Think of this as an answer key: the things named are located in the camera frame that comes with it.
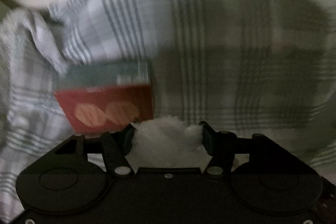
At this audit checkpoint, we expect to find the white tissue pack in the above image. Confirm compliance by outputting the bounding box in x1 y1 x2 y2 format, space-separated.
126 116 211 171

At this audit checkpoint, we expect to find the red envelope with gold emblem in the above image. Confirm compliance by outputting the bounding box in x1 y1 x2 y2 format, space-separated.
55 84 153 134

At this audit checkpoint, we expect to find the grey white plaid cloth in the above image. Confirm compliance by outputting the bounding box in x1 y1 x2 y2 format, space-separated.
1 0 335 223

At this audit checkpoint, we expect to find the green cushion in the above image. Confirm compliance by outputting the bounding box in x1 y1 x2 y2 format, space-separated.
0 0 22 20

